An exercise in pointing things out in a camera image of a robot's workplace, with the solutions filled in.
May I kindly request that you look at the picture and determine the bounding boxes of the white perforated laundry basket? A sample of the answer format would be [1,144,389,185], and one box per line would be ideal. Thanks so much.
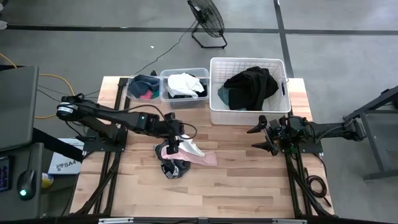
[209,57,292,126]

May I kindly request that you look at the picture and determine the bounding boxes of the white cloth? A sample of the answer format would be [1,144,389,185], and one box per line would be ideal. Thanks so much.
[175,134,206,158]
[167,72,205,99]

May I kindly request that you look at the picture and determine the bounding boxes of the black coiled cable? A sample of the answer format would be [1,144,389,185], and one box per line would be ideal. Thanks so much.
[305,167,332,208]

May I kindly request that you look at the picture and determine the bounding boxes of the yellow cable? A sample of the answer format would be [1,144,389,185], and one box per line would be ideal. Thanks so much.
[0,52,76,120]

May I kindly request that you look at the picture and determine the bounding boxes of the dark grey Puma underwear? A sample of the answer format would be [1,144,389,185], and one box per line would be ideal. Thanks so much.
[154,139,191,180]

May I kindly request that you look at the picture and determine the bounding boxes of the black computer mouse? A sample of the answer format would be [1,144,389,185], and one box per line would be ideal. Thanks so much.
[17,169,37,202]

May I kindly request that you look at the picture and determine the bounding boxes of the thin black fan cable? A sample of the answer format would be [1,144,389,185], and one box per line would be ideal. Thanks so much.
[133,19,200,75]

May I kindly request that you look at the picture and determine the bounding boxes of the dark teal garment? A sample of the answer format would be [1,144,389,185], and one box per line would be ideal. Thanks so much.
[216,86,249,111]

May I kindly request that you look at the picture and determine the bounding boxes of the small clear plastic bin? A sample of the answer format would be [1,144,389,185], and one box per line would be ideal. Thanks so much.
[126,74,162,104]

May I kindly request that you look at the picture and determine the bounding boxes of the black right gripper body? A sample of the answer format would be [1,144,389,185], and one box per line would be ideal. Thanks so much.
[264,117,292,154]

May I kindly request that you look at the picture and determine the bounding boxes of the black keyboard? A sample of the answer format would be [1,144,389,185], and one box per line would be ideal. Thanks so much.
[0,155,13,192]

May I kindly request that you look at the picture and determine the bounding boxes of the blue knit sock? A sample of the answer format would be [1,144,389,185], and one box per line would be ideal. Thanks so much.
[128,74,160,99]

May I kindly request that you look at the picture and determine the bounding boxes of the dark desk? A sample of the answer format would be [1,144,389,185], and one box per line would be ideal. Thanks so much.
[0,142,45,220]

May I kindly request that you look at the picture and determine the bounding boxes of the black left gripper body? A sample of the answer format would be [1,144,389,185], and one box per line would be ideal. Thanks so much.
[158,119,186,142]

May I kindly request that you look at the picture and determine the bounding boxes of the black metal desk frame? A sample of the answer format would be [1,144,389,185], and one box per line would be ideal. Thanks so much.
[343,85,398,182]

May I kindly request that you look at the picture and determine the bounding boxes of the silver aluminium bracket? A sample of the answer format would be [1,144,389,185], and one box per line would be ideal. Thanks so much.
[98,217,135,224]
[271,218,308,224]

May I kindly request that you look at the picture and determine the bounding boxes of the yellow white ball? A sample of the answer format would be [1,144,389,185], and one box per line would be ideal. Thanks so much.
[41,172,55,190]

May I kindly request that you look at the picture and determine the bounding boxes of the white cardboard box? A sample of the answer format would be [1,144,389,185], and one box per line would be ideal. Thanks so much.
[47,138,84,175]

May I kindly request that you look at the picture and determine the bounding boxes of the medium clear plastic bin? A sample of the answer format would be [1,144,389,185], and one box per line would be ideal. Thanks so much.
[159,67,211,110]

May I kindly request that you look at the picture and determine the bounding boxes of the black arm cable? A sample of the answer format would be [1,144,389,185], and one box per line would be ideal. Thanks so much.
[124,103,199,141]

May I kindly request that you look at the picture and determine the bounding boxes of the black floor fan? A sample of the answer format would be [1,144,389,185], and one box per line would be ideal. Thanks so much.
[186,0,228,50]

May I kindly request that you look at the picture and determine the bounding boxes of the large black garment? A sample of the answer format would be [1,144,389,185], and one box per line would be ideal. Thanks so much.
[223,65,280,111]

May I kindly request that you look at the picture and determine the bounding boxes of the black Puma underwear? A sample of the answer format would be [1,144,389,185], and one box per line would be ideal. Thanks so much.
[188,81,208,99]
[167,89,188,100]

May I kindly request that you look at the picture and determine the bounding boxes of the pink cloth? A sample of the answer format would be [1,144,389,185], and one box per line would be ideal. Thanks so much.
[161,148,218,167]

